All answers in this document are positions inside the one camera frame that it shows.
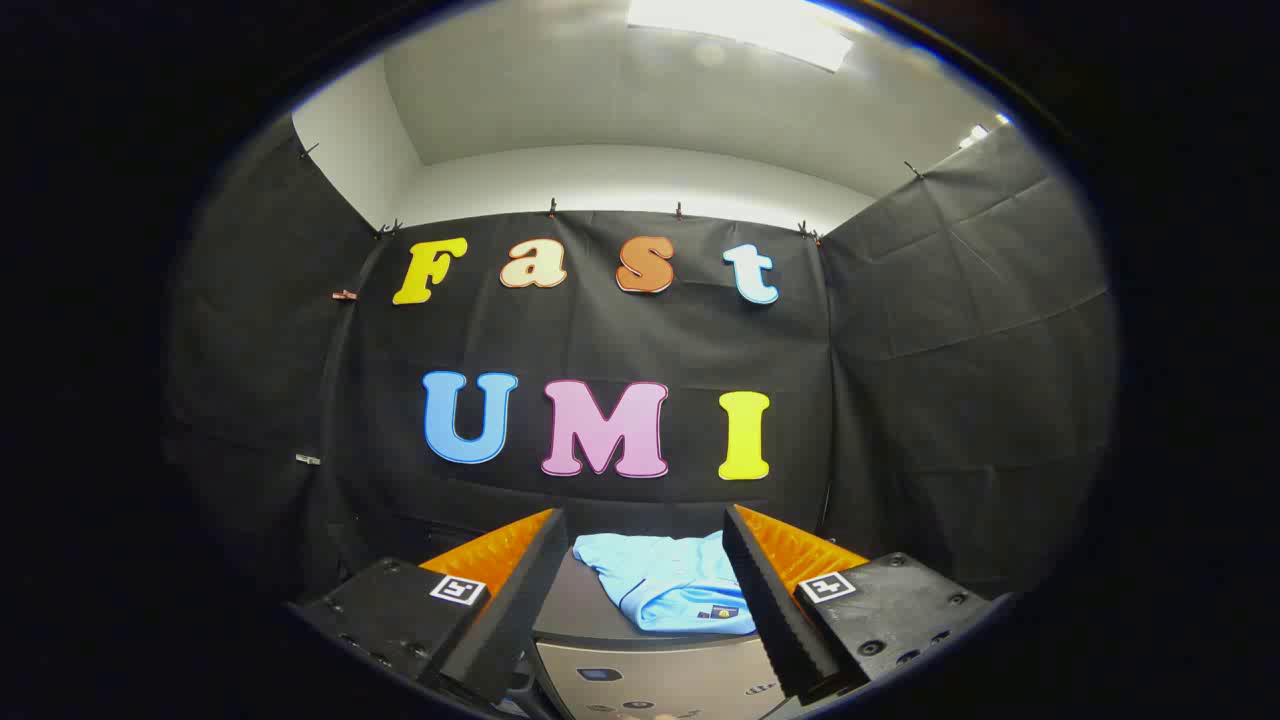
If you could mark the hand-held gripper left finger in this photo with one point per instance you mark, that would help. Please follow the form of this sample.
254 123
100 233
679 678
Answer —
520 600

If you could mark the small grey washing machine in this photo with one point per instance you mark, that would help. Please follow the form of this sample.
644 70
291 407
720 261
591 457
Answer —
680 680

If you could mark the ceiling light panel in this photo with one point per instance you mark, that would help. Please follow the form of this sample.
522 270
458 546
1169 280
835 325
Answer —
740 25
978 131

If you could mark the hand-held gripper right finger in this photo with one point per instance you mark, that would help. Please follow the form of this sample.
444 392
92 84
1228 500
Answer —
775 610

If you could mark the black backdrop cloth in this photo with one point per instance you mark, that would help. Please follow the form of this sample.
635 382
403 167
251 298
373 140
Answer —
600 335

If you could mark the light blue shirt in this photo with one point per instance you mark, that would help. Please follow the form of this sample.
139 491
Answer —
660 585

